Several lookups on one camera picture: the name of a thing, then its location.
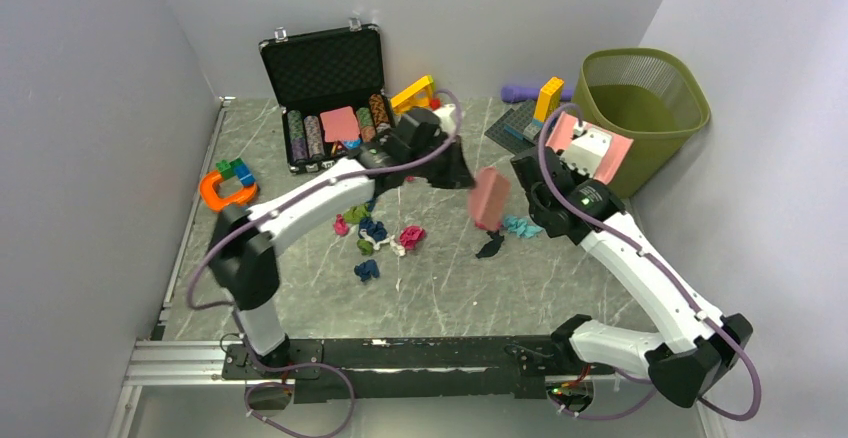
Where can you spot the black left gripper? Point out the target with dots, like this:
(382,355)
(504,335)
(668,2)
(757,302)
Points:
(457,175)

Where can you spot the pink hand brush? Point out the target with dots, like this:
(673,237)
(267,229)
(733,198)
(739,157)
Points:
(488,198)

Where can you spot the large magenta paper scrap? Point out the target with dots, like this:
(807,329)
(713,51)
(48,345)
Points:
(411,236)

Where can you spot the black paper scrap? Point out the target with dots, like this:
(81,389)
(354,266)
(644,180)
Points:
(492,247)

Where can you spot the white twisted paper scrap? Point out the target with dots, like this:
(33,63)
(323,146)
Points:
(389,243)

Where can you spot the pink dustpan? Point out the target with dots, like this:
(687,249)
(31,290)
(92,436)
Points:
(567,128)

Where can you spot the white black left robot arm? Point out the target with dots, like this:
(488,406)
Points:
(247,242)

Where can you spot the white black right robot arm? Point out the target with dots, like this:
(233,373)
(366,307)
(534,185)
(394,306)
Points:
(694,345)

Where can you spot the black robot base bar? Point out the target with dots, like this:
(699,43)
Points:
(520,366)

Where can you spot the grey building baseplate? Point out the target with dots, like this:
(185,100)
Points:
(516,130)

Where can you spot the yellow triangular block toy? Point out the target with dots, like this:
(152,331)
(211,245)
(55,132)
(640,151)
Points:
(418,94)

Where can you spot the cyan paper scrap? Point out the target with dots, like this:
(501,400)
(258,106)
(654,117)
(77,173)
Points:
(521,227)

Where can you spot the purple cylinder toy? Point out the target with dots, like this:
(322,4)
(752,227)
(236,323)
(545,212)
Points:
(513,93)

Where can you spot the small green paper scrap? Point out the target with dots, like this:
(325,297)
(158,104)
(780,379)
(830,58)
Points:
(365,247)

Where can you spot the pink card in case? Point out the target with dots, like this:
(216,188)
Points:
(340,125)

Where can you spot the small magenta paper scrap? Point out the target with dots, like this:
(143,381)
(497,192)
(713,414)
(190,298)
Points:
(340,226)

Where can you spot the yellow building block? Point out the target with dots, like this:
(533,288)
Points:
(548,99)

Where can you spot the dark blue paper scrap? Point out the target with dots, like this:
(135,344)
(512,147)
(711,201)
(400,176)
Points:
(367,270)

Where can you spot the black poker chip case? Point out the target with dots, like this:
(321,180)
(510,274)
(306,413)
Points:
(321,71)

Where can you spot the green blue building blocks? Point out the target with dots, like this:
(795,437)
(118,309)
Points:
(235,169)

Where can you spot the olive green waste basket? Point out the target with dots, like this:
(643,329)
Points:
(647,95)

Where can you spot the orange horseshoe toy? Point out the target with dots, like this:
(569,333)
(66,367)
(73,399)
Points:
(208,190)

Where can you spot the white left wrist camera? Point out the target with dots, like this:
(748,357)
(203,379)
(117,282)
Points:
(448,116)

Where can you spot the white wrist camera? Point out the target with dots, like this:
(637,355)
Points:
(586,152)
(448,116)

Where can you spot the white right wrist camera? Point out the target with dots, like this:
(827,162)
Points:
(586,152)

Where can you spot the aluminium frame rail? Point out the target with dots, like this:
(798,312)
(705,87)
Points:
(164,364)

